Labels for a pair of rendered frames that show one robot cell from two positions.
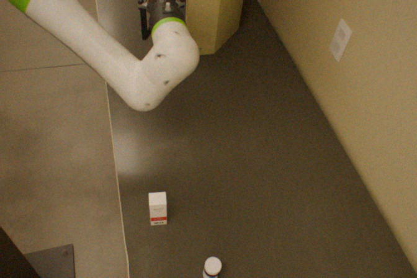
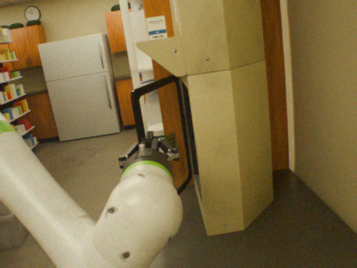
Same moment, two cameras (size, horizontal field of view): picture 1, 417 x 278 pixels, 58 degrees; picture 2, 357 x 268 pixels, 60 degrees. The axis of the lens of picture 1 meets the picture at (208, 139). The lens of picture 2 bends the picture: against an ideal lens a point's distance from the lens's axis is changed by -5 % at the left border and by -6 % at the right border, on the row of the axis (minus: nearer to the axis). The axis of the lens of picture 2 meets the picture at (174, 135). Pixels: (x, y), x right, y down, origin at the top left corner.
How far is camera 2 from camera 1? 0.48 m
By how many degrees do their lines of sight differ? 38
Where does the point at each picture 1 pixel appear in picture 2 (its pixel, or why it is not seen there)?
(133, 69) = (81, 237)
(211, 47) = (239, 221)
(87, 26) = (32, 182)
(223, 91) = not seen: outside the picture
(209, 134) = not seen: outside the picture
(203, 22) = (223, 189)
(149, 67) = (98, 231)
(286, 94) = not seen: outside the picture
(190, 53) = (159, 200)
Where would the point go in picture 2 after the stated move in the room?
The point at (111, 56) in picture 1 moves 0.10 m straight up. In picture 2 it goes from (54, 219) to (36, 160)
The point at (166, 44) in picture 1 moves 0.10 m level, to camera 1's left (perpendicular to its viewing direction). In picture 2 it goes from (119, 191) to (59, 189)
